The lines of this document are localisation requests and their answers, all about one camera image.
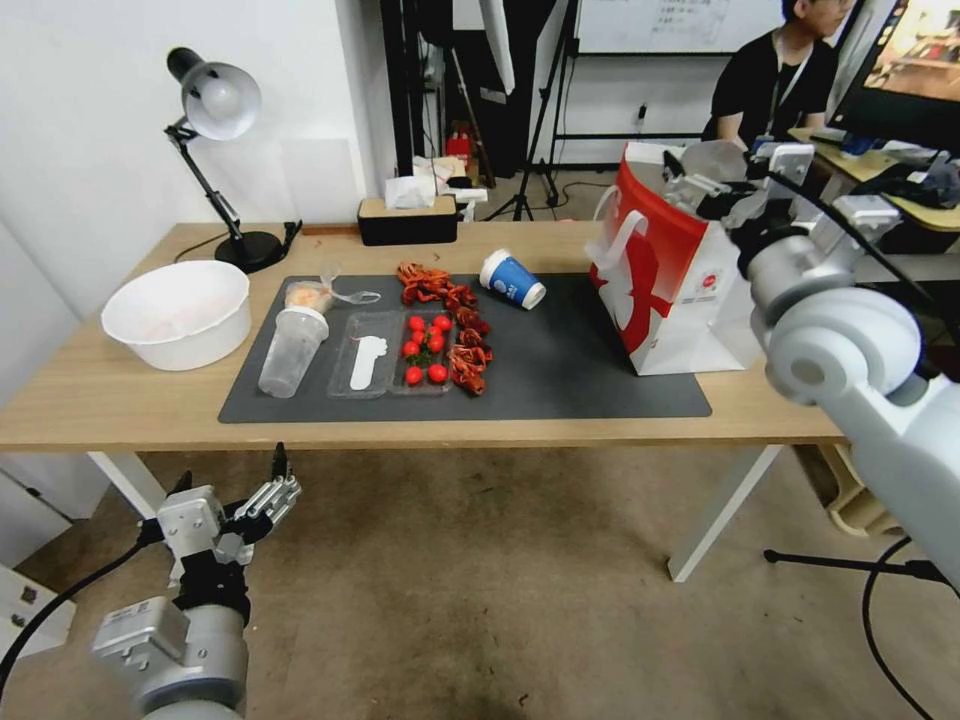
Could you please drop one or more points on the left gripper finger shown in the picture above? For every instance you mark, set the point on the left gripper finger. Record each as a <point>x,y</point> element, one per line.
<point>181,484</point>
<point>266,502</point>

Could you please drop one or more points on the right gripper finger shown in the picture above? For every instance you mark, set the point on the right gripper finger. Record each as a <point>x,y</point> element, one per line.
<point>694,189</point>
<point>748,207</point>

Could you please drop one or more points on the red and white delivery bag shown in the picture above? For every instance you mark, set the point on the red and white delivery bag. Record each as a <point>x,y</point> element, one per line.
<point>660,300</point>

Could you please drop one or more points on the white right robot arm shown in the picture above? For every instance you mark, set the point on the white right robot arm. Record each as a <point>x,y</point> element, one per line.
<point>847,345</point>

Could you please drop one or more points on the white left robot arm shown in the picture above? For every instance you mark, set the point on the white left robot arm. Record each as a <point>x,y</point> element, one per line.
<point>210,660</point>

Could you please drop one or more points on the clear disposable takeout box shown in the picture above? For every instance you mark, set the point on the clear disposable takeout box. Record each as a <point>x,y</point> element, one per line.
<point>341,379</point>

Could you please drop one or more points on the clear bag with bun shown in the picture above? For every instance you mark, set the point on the clear bag with bun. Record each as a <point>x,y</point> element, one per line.
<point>306,298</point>

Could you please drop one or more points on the black tissue box wooden lid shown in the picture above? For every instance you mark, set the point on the black tissue box wooden lid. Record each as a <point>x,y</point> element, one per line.
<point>409,225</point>

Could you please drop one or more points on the white table leg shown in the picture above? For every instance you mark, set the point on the white table leg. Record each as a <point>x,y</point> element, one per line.
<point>127,480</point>
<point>720,510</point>

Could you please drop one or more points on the wooden office desk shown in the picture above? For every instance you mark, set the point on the wooden office desk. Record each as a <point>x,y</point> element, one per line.
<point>862,166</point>

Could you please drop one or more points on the person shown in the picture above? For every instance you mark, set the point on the person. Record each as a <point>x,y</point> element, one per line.
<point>765,82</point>

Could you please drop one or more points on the white cabinet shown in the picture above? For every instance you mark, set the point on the white cabinet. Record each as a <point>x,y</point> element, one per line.
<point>37,502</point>

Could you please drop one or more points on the white plastic bowl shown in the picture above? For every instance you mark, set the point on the white plastic bowl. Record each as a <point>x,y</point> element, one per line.
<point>176,337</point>

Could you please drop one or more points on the clear plastic cup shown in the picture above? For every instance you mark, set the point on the clear plastic cup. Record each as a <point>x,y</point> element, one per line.
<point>289,356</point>

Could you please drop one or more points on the black computer monitor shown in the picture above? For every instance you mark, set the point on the black computer monitor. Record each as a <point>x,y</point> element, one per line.
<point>900,105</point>

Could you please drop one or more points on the whiteboard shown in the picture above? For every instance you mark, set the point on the whiteboard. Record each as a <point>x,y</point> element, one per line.
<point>652,26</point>

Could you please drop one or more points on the black tripod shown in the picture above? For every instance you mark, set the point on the black tripod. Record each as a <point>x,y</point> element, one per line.
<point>551,82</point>

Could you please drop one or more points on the blue and white paper cup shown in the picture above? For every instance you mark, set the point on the blue and white paper cup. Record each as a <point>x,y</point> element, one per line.
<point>510,276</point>

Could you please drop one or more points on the dark grey table mat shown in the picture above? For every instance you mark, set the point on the dark grey table mat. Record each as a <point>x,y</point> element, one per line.
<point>562,360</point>

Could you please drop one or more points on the white power strip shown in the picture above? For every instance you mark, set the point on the white power strip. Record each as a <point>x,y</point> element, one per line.
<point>471,195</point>

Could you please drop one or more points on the clear plastic spoon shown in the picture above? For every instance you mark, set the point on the clear plastic spoon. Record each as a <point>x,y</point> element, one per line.
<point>360,298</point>

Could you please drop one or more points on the red crayfish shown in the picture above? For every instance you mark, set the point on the red crayfish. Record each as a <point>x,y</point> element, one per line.
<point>472,352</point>
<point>420,281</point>
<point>472,321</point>
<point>469,379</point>
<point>461,296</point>

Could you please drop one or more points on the white tissue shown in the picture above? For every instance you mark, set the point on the white tissue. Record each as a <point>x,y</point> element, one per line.
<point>409,191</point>

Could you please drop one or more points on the pale wooden stool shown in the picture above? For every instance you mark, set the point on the pale wooden stool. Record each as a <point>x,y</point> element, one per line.
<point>855,495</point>

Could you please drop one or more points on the black stand leg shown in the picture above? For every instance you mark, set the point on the black stand leg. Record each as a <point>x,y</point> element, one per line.
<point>847,564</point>

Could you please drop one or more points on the black desk lamp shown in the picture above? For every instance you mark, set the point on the black desk lamp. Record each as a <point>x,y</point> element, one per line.
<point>221,97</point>

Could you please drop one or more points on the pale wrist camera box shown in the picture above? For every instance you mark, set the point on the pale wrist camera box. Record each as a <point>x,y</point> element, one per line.
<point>787,161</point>
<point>189,517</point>

